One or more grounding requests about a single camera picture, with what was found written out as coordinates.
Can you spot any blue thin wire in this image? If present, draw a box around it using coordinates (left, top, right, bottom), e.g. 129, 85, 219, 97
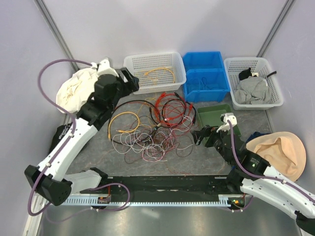
190, 76, 215, 91

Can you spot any green plastic tray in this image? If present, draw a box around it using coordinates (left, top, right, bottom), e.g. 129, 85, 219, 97
196, 104, 232, 129

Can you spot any blue cloth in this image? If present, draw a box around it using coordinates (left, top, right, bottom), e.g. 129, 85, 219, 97
246, 131, 268, 143

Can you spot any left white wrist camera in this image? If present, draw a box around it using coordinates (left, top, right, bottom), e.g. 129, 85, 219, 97
91, 57, 119, 77

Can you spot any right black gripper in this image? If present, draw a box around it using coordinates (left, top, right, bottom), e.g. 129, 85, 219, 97
189, 124, 233, 165

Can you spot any cream white cloth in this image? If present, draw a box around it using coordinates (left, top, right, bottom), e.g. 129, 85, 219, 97
56, 68, 98, 114

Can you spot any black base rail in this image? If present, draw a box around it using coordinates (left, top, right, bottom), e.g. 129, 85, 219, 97
81, 175, 247, 201

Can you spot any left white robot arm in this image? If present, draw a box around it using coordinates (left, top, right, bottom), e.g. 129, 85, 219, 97
25, 59, 139, 216

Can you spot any white perforated basket right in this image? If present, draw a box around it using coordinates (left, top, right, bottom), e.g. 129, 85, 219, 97
224, 57, 284, 110

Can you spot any slotted cable duct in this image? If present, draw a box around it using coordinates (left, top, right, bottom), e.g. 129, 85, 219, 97
62, 194, 231, 207

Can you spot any black sock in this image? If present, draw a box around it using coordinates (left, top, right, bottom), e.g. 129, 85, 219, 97
239, 68, 252, 81

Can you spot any orange yellow cable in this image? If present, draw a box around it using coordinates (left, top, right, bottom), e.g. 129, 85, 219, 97
107, 112, 140, 141

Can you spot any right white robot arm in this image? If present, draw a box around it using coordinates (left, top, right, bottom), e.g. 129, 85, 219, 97
191, 116, 315, 235

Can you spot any tangled thin wire pile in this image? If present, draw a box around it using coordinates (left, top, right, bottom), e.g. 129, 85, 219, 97
110, 98, 197, 177

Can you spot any red ethernet cable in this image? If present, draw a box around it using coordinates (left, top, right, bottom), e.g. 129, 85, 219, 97
154, 92, 195, 127

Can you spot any white perforated basket left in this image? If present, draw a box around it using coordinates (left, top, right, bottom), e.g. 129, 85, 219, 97
124, 52, 187, 94

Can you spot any grey garment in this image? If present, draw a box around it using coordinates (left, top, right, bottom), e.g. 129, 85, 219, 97
234, 77, 272, 105

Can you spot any white perforated basket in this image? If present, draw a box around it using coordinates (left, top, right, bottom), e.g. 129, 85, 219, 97
224, 57, 284, 110
124, 52, 187, 94

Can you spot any yellow ethernet cable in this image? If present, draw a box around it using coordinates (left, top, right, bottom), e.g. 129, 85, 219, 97
141, 67, 176, 86

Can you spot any blue plastic bin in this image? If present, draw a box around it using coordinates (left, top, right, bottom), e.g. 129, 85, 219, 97
183, 51, 230, 103

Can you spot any beige bucket hat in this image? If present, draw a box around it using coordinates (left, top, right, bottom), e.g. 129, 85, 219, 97
246, 132, 307, 182

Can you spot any black printed t-shirt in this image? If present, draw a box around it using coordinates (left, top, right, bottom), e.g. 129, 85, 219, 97
48, 123, 72, 153

